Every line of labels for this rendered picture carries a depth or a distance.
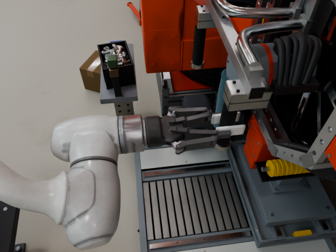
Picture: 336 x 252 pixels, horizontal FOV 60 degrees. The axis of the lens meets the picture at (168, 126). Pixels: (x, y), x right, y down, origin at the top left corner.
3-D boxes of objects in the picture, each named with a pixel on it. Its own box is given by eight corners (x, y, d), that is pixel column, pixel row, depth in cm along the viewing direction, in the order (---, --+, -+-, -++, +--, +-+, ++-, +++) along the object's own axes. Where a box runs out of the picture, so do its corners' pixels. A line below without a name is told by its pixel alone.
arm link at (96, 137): (121, 127, 76) (124, 174, 69) (61, 133, 75) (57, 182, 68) (116, 103, 67) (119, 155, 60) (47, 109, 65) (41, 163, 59)
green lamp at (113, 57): (118, 67, 119) (117, 59, 116) (108, 68, 118) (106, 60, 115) (118, 61, 121) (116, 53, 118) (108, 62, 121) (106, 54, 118)
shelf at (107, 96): (138, 101, 135) (137, 96, 132) (100, 104, 133) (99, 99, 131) (133, 47, 163) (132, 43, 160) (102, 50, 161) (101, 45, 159)
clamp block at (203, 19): (227, 27, 87) (230, 10, 83) (197, 29, 86) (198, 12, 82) (223, 18, 90) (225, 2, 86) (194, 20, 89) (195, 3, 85)
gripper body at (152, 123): (144, 129, 75) (180, 125, 76) (147, 156, 69) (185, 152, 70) (142, 108, 69) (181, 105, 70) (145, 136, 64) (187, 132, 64)
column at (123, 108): (135, 128, 179) (128, 75, 147) (119, 130, 178) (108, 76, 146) (134, 117, 185) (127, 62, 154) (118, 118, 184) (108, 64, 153)
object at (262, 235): (336, 238, 127) (346, 229, 120) (256, 249, 124) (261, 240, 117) (289, 146, 160) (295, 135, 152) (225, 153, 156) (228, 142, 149)
